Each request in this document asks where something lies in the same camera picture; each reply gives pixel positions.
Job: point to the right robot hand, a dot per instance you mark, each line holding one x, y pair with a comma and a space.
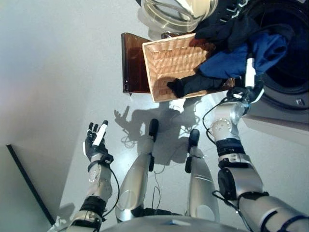
253, 94

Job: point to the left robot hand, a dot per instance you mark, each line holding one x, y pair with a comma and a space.
94, 149

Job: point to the blue garment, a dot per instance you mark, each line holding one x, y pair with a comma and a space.
229, 62

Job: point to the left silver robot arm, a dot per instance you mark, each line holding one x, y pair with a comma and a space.
101, 183

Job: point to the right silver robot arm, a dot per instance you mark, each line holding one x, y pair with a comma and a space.
246, 183

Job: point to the dark grey washing machine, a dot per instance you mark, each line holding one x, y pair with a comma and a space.
285, 96

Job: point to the left silver robot leg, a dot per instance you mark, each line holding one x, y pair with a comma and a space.
132, 183

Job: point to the silver robot leg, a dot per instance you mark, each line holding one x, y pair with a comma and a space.
132, 183
200, 183

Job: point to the wicker laundry basket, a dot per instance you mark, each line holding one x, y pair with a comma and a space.
169, 60

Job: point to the right silver robot leg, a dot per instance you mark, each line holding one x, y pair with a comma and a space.
200, 183

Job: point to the grey robot torso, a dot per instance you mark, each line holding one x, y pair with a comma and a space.
173, 224

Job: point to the round glass washer door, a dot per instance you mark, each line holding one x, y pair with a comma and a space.
173, 14

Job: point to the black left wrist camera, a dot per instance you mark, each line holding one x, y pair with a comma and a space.
107, 159

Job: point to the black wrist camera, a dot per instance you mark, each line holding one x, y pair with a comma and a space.
236, 93
107, 159

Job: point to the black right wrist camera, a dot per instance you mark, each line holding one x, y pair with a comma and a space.
236, 93

